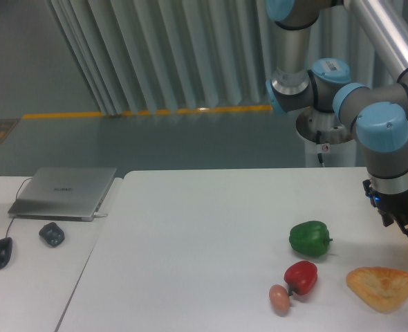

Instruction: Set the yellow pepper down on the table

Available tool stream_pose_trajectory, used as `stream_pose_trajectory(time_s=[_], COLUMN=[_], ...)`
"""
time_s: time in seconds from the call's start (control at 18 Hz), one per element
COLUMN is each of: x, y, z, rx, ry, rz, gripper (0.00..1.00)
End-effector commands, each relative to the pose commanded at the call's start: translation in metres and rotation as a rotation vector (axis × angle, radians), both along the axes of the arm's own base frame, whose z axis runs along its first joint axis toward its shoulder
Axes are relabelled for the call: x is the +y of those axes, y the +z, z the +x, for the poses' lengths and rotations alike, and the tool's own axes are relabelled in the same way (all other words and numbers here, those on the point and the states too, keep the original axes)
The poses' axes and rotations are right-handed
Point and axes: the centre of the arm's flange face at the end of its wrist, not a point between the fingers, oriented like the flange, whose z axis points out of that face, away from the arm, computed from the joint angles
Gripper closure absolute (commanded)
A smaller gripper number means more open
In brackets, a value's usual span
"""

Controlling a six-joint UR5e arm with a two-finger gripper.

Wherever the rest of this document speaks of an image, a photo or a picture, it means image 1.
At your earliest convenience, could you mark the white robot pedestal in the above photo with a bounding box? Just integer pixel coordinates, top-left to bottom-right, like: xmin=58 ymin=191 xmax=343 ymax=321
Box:
xmin=295 ymin=106 xmax=359 ymax=169

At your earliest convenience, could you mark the silver closed laptop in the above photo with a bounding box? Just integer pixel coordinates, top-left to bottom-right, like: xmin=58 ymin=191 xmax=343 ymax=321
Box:
xmin=8 ymin=167 xmax=116 ymax=221

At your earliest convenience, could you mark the black computer mouse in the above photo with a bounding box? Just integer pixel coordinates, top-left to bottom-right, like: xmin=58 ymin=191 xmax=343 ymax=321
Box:
xmin=0 ymin=237 xmax=13 ymax=270

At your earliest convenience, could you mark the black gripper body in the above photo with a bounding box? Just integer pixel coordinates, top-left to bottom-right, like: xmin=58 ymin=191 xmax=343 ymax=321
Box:
xmin=362 ymin=179 xmax=408 ymax=224

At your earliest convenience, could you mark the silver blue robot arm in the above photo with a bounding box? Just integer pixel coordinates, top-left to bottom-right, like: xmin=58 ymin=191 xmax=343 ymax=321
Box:
xmin=266 ymin=1 xmax=408 ymax=238

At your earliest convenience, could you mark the black pedestal cable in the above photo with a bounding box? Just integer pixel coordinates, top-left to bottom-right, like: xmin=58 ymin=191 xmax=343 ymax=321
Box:
xmin=315 ymin=130 xmax=326 ymax=168

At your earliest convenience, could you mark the green bell pepper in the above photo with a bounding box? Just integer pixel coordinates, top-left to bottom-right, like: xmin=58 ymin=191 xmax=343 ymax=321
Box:
xmin=288 ymin=221 xmax=333 ymax=258

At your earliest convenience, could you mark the black mouse cable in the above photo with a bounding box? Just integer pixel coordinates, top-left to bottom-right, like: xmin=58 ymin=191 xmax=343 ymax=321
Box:
xmin=0 ymin=175 xmax=34 ymax=239

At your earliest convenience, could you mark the brown egg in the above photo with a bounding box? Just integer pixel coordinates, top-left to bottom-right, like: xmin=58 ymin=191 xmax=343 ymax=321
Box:
xmin=269 ymin=284 xmax=290 ymax=315

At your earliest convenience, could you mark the white pleated curtain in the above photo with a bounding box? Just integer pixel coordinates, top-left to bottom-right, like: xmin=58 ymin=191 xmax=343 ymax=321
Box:
xmin=45 ymin=0 xmax=398 ymax=116

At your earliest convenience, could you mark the red bell pepper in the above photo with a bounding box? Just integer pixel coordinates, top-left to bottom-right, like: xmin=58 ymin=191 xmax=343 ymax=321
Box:
xmin=284 ymin=260 xmax=317 ymax=296

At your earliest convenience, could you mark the golden flat bread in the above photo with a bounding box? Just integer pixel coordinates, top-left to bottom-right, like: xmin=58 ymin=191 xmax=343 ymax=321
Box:
xmin=346 ymin=266 xmax=408 ymax=313

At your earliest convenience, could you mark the dark grey small case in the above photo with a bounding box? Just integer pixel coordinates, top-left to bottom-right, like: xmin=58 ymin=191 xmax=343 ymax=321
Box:
xmin=39 ymin=222 xmax=65 ymax=248

